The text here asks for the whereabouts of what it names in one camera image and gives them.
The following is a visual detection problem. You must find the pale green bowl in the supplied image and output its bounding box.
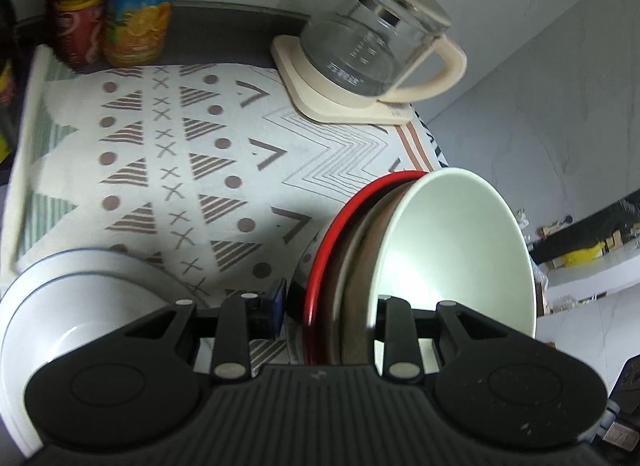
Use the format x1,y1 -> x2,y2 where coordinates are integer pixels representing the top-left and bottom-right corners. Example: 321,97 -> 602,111
360,169 -> 536,364

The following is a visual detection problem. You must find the blue Sweet Bakery plate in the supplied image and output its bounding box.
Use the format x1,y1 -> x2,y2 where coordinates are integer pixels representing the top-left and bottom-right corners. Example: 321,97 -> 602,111
1,249 -> 205,457

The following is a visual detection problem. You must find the brown bowl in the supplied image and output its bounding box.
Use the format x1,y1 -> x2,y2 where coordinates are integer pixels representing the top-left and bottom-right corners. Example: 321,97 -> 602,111
318,182 -> 411,365

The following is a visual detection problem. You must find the patterned table cloth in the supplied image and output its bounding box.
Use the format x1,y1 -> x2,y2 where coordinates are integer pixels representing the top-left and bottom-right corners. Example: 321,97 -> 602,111
1,46 -> 447,307

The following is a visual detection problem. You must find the cream kettle base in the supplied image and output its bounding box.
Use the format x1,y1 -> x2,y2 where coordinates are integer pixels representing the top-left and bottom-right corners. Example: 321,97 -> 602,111
271,36 -> 414,126

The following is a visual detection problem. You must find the orange juice bottle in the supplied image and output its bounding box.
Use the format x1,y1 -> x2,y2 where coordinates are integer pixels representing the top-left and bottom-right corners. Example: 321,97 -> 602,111
103,0 -> 174,67

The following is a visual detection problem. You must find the glass kettle cream handle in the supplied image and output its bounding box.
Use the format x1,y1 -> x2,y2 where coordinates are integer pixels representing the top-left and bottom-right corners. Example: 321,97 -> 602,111
299,0 -> 468,104

